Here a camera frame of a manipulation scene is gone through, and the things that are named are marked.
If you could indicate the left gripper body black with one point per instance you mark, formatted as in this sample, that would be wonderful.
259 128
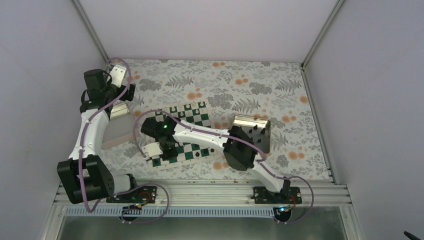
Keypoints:
128 97

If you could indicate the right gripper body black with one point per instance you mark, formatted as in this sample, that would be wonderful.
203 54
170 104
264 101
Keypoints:
173 152

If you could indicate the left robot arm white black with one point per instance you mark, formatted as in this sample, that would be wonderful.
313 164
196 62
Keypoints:
84 176

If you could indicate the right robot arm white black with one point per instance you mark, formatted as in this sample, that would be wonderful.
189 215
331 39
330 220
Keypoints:
237 147

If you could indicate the green white chess board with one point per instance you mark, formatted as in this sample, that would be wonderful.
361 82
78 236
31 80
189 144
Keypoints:
186 151

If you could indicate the gold metal tray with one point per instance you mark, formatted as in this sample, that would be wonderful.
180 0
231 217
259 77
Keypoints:
258 129

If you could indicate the floral patterned table mat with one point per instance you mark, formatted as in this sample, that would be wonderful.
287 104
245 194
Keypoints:
270 90

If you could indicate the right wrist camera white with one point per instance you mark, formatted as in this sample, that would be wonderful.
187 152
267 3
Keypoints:
152 150

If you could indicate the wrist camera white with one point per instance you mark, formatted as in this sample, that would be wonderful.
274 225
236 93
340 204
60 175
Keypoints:
152 150
117 74

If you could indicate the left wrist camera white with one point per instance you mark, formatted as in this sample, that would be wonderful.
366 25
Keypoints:
117 74

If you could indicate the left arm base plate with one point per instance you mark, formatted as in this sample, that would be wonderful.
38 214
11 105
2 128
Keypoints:
143 195

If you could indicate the aluminium corner post left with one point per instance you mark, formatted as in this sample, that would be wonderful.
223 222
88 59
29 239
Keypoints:
90 28

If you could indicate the aluminium corner post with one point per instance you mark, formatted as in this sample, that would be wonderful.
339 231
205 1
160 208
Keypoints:
332 16
90 28

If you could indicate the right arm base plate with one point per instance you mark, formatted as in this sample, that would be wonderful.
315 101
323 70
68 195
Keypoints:
262 196

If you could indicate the aluminium rail frame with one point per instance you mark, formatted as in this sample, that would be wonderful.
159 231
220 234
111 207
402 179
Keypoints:
210 210

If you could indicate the aluminium corner post right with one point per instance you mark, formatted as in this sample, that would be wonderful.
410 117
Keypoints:
332 16

